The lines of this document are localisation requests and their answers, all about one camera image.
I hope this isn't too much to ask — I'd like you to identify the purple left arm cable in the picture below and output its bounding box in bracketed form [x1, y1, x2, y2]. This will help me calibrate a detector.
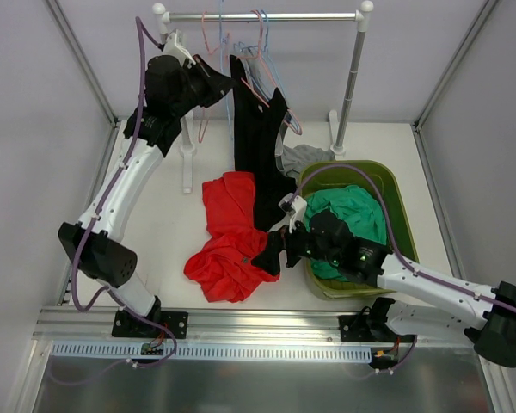
[46, 15, 177, 384]

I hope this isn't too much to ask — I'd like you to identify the silver and white clothes rack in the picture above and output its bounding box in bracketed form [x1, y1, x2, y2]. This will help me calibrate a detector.
[151, 0, 374, 194]

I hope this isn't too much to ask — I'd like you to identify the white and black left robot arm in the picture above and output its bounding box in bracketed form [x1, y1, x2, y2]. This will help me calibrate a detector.
[58, 55, 236, 336]

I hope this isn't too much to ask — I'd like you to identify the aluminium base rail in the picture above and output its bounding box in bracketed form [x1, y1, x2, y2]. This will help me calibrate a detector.
[32, 305, 499, 348]

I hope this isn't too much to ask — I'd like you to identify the aluminium right frame post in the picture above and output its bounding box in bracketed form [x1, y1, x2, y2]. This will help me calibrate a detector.
[414, 0, 501, 132]

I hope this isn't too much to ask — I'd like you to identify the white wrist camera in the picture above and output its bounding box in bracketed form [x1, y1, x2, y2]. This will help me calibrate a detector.
[158, 29, 197, 71]
[279, 193, 307, 233]

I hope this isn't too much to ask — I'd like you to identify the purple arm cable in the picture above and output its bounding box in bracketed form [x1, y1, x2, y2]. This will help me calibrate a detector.
[287, 163, 516, 379]
[46, 15, 177, 384]

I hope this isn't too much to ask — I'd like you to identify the aluminium frame post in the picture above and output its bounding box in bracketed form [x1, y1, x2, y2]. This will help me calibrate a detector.
[414, 0, 501, 132]
[43, 0, 118, 126]

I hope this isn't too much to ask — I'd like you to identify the green tank top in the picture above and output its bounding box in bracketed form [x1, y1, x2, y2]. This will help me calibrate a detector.
[301, 183, 388, 283]

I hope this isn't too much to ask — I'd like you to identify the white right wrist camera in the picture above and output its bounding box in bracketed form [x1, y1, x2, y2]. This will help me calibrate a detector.
[279, 193, 307, 233]

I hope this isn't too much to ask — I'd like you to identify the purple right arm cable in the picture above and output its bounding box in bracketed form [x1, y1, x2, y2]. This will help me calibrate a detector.
[287, 163, 516, 379]

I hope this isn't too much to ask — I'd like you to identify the aluminium left frame post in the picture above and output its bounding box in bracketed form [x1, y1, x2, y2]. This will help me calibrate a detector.
[43, 0, 118, 126]

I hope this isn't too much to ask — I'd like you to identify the black tank top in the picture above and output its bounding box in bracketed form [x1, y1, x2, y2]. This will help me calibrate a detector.
[230, 55, 296, 231]

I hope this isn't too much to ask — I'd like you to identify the grey tank top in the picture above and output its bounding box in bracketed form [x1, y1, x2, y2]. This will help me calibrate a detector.
[244, 55, 337, 177]

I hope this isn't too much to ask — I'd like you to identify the olive green plastic basket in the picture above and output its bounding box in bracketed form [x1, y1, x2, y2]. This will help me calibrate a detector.
[297, 161, 419, 300]

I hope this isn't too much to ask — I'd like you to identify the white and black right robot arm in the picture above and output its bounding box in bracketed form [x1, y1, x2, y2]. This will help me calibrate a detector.
[252, 211, 516, 368]

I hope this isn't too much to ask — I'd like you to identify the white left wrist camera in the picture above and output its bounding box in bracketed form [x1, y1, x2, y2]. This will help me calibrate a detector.
[158, 29, 197, 71]

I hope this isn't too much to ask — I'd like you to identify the red tank top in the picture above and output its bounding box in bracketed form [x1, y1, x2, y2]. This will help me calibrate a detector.
[183, 171, 280, 303]

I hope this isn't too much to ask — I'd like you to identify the white slotted cable duct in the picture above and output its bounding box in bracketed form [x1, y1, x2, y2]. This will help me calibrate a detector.
[51, 341, 372, 364]

